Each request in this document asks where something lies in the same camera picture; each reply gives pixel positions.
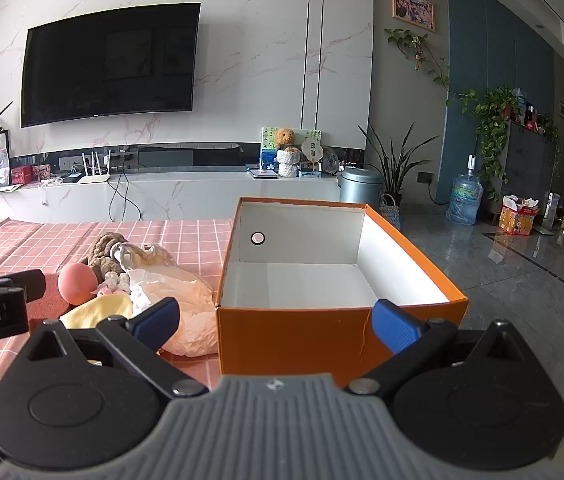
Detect black cables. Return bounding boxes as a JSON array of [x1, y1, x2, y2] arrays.
[[106, 169, 143, 222]]

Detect pink ball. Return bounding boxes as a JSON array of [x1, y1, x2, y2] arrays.
[[58, 262, 98, 306]]

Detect dark grey cabinet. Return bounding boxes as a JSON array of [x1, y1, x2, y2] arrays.
[[502, 120, 561, 212]]

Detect orange cardboard box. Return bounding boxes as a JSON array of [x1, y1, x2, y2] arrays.
[[214, 197, 469, 376]]

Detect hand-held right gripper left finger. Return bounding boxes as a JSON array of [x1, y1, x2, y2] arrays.
[[26, 297, 209, 399]]

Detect long-leaf potted plant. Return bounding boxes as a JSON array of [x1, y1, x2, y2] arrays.
[[358, 122, 441, 209]]

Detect blue water jug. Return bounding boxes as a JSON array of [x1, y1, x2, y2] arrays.
[[446, 155, 484, 226]]

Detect orange gift box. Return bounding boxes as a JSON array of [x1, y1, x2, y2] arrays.
[[498, 195, 541, 237]]

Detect woven basket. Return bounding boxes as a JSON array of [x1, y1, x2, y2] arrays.
[[379, 193, 402, 231]]

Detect hanging vine plant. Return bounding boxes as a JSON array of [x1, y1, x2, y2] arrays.
[[384, 27, 451, 92]]

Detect brown plush toy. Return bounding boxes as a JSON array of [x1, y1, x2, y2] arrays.
[[79, 232, 128, 281]]

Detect trailing pothos plant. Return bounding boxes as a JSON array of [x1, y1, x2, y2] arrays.
[[446, 86, 521, 202]]

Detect brown teddy bear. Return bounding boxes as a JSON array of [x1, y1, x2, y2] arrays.
[[275, 128, 299, 154]]

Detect white router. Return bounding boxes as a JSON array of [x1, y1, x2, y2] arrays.
[[78, 150, 111, 184]]

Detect red boxes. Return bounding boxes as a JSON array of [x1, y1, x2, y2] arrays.
[[10, 164, 53, 187]]

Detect translucent plastic bag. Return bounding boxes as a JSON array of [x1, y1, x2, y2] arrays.
[[128, 267, 217, 357]]

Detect clear plastic bottle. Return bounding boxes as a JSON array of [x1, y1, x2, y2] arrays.
[[112, 242, 179, 277]]

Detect blue-grey metal trash can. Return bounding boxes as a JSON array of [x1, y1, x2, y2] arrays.
[[337, 167, 384, 206]]

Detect green painted card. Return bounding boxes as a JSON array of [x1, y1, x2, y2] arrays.
[[260, 126, 283, 172]]

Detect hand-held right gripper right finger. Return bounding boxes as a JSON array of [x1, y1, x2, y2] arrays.
[[346, 299, 528, 396]]

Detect wooden framed picture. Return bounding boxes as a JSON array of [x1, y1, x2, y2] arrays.
[[391, 0, 437, 33]]

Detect round paper fan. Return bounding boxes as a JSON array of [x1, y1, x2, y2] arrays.
[[301, 139, 324, 167]]

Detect wall-mounted black television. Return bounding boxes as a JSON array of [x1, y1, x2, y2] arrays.
[[20, 3, 201, 128]]

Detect marble television console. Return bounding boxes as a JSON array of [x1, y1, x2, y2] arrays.
[[0, 170, 343, 227]]

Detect yellow cloth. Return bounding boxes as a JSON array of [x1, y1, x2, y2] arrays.
[[59, 292, 136, 332]]

